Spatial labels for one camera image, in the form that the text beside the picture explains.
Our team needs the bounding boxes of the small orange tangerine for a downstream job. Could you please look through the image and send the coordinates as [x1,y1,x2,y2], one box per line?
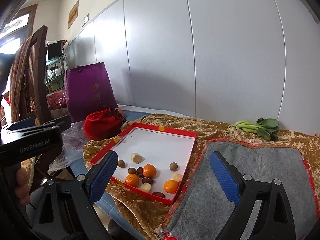
[125,173,139,187]

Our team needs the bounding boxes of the dark jujube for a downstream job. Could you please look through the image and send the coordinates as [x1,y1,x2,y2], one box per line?
[142,177,154,185]
[136,167,144,178]

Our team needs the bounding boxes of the brown longan fruit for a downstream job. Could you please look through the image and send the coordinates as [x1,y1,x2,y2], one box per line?
[128,167,137,174]

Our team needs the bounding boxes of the orange framed wall picture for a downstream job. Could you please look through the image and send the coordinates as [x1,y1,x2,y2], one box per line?
[68,0,79,29]

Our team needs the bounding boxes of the wooden chair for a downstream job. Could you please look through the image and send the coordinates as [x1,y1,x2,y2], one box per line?
[9,25,52,124]

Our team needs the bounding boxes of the red drawstring pouch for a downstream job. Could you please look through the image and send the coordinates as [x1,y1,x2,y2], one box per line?
[84,108,126,141]

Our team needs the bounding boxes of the pale peeled fruit chunk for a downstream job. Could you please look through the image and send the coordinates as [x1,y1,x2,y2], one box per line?
[171,173,183,183]

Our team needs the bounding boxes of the gold patterned blanket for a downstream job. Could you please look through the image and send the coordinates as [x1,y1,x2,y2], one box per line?
[82,113,320,240]

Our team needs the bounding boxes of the red-rimmed white box tray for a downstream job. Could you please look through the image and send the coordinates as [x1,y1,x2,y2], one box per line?
[90,122,197,205]

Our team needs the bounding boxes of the grey felt mat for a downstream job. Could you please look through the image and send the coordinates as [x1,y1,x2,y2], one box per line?
[164,141,319,239]

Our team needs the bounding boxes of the clear plastic bag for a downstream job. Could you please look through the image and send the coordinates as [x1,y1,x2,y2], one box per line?
[48,121,89,172]

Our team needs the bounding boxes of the brown longan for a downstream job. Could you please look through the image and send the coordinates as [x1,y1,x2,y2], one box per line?
[118,160,126,168]
[169,162,178,172]

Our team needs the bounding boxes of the purple gift bag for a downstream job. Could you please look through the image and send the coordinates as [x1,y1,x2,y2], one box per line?
[65,62,118,122]

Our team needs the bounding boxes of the green leafy vegetables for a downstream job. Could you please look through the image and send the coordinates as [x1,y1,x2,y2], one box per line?
[227,118,279,141]

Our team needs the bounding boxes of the person's left hand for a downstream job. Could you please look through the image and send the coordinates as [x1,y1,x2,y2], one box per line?
[15,168,30,206]

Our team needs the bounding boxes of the cluttered storage shelf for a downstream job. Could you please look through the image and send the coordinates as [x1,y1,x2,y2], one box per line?
[45,40,67,94]

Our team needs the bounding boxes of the dark red jujube date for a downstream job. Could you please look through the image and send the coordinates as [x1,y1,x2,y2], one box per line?
[152,192,165,198]

